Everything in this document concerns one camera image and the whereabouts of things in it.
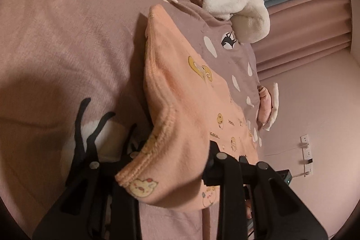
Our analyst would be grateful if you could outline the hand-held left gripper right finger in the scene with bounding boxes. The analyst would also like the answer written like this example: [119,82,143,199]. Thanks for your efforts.
[202,140,330,240]

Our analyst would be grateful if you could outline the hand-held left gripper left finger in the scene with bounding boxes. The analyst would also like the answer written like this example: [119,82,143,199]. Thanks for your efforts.
[32,123,154,240]

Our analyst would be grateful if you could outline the pink printed baby top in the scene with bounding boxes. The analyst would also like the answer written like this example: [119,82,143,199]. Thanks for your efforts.
[115,4,261,211]

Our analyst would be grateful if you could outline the white folded cloth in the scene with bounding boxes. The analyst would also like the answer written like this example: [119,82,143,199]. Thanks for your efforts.
[263,83,279,132]

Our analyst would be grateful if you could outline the pink folded cloth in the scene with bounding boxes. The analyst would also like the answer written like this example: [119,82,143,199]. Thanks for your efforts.
[256,85,273,125]

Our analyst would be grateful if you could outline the mauve polka dot blanket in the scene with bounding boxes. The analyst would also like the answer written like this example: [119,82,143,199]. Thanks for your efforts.
[0,0,263,240]

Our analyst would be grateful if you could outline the pink curtain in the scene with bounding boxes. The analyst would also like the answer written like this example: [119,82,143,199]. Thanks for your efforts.
[239,0,353,80]

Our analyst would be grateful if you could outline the white cable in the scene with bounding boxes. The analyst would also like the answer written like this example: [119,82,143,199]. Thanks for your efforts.
[264,144,307,157]

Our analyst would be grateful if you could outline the white wall socket strip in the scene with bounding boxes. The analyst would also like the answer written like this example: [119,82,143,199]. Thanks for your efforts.
[299,135,314,177]

